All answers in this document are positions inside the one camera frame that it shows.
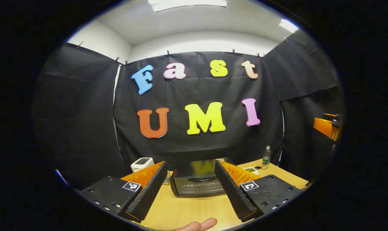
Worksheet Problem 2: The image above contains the small ceiling light panel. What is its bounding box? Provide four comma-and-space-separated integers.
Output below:
279, 19, 299, 33

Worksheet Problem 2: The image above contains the black electric oven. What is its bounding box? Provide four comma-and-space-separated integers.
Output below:
170, 157, 236, 197

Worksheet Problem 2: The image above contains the black backdrop cloth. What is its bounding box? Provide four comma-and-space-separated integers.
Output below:
32, 30, 345, 190

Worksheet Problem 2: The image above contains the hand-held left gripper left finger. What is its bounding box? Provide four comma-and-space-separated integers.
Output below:
74, 161, 168, 224

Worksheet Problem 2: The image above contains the large ceiling light panel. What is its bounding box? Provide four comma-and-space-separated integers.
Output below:
148, 0, 227, 13

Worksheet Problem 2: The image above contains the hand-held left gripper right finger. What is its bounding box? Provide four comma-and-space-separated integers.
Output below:
214, 160, 305, 223

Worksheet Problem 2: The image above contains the clear plastic water bottle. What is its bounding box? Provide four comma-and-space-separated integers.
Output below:
261, 145, 272, 170

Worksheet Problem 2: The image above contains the white toaster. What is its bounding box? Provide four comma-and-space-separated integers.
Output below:
131, 157, 155, 173

